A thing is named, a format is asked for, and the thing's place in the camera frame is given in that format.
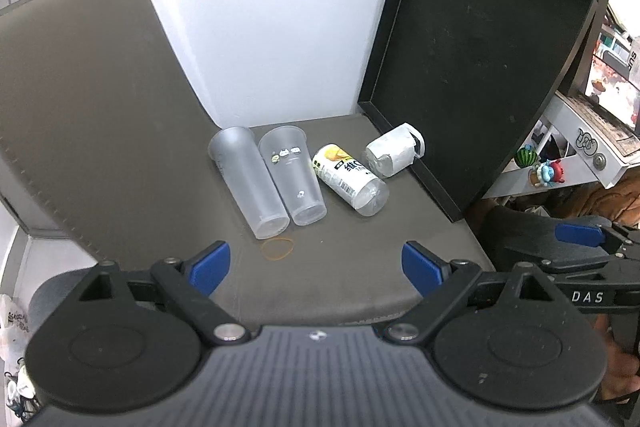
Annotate frosted plastic cup far left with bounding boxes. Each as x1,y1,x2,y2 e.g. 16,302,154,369
208,127,290,241

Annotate white plastic bag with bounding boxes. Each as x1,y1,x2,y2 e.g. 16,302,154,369
1,294,40,426

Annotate white shelf unit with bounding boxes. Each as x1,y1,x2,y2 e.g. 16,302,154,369
484,92,639,198

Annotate orange rubber band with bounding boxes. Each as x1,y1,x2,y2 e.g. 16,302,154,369
260,236,294,262

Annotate watermelon figurine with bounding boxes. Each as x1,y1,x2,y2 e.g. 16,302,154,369
513,144,538,168

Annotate black tray leaning upright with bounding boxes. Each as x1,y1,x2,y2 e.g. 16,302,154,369
358,0,597,221

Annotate frosted plastic cup with print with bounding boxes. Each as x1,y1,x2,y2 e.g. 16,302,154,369
258,126,326,227

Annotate blue red toy figurine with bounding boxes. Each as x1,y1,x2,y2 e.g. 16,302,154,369
529,159,565,188

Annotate clear bottle with yellow label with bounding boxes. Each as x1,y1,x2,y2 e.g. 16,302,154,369
311,144,390,217

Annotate white paper cup with lid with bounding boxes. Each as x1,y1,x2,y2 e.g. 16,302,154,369
364,122,426,178

